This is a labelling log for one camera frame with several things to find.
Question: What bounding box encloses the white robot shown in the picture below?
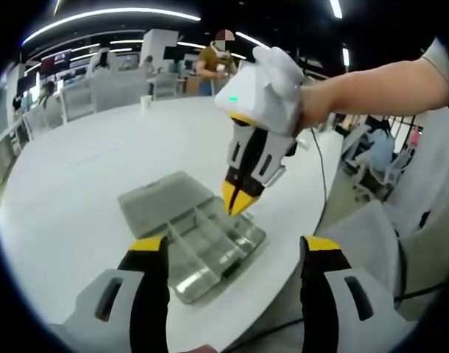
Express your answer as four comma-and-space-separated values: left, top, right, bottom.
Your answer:
87, 46, 112, 76

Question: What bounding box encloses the person's right hand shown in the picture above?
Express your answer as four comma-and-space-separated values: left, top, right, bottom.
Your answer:
296, 82, 339, 133

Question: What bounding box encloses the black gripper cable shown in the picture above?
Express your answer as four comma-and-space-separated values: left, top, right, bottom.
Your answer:
391, 230, 446, 305
305, 126, 331, 224

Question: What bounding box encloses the grey transparent guide fixture box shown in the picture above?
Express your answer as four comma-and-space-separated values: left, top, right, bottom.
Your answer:
116, 169, 267, 305

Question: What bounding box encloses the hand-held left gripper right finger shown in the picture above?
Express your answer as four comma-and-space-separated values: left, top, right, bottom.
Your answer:
300, 235, 420, 353

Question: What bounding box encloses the clear plastic divider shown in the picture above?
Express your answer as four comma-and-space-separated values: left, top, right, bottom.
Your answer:
164, 219, 220, 280
193, 204, 250, 258

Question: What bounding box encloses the dark wall display screen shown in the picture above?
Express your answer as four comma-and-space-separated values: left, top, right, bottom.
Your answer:
39, 49, 73, 76

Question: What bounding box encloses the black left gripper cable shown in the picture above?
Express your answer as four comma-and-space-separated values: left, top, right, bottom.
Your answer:
391, 230, 446, 305

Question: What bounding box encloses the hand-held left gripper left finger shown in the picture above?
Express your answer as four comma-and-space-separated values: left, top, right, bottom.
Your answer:
49, 235, 172, 353

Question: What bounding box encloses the grey mesh office chair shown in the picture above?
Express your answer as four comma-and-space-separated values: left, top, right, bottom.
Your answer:
314, 199, 408, 308

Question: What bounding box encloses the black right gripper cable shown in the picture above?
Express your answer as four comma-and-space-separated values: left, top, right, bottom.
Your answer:
305, 126, 331, 224

